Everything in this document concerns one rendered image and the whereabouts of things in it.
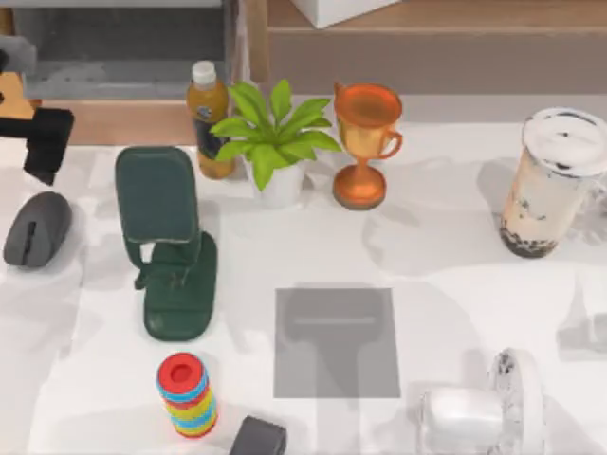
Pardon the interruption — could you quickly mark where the stack of coloured rings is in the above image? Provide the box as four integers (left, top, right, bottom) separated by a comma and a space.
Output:
156, 352, 220, 440

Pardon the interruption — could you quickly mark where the dark grey computer mouse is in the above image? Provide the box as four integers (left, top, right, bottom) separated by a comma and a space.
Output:
1, 191, 74, 269

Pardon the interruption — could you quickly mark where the white box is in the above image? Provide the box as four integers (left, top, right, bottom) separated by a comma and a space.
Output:
287, 0, 405, 30

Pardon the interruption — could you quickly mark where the wooden cupboard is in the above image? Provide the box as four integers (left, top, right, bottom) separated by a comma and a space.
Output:
267, 0, 607, 125

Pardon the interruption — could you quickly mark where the green plant in white pot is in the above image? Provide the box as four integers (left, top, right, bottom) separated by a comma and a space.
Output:
208, 79, 344, 209

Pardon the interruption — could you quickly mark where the bubble milk tea cup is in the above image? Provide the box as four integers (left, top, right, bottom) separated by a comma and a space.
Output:
497, 107, 607, 260

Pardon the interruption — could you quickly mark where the bronze trophy cup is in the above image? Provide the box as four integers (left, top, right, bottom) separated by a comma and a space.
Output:
331, 82, 405, 211

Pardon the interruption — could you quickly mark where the grey pierced drawer inside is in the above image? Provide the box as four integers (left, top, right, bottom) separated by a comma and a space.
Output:
12, 0, 239, 101

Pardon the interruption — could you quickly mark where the orange juice bottle white cap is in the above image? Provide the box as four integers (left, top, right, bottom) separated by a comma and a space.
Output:
184, 60, 237, 182

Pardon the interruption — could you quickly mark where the dark green phone stand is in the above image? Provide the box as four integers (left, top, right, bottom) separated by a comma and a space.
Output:
114, 145, 220, 343

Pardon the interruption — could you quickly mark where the dark grey block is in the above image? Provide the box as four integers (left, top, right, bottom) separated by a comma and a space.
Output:
229, 415, 288, 455

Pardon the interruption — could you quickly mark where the pale wooden drawer front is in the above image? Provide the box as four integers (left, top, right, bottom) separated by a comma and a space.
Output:
41, 98, 201, 147

